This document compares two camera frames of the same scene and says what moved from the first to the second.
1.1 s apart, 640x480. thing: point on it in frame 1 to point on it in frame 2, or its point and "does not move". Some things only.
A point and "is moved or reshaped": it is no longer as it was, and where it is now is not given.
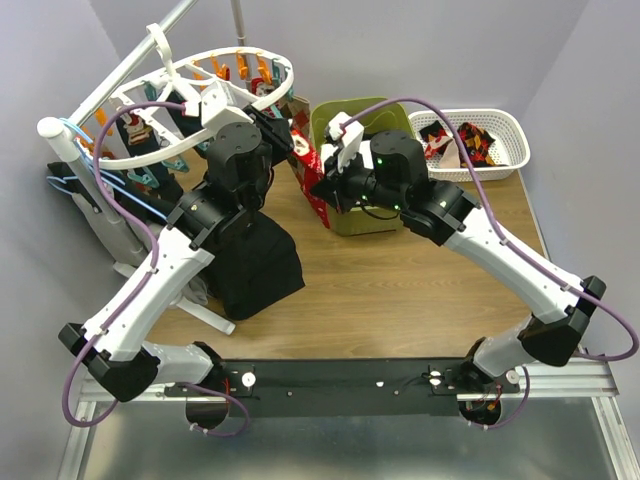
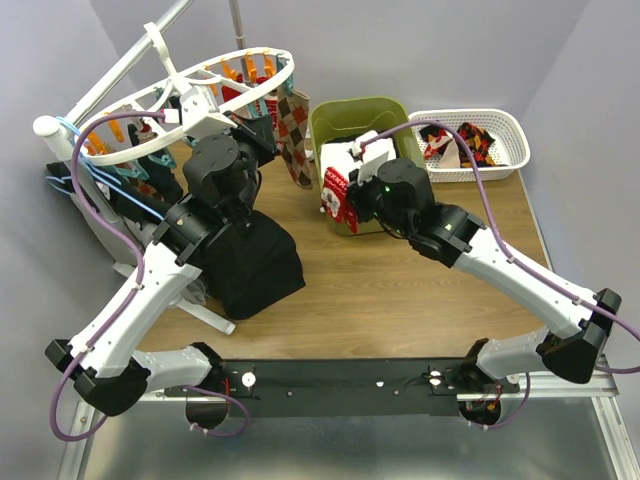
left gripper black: x=274 y=130 to x=258 y=132
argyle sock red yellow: x=476 y=143 does not move
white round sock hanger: x=162 y=58 to x=206 y=110
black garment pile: x=255 y=264 does not move
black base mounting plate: x=357 y=387 does not move
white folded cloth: x=345 y=158 does not move
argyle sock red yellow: x=430 y=133 does not move
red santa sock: x=308 y=173 is moved or reshaped
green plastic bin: x=376 y=114 does not move
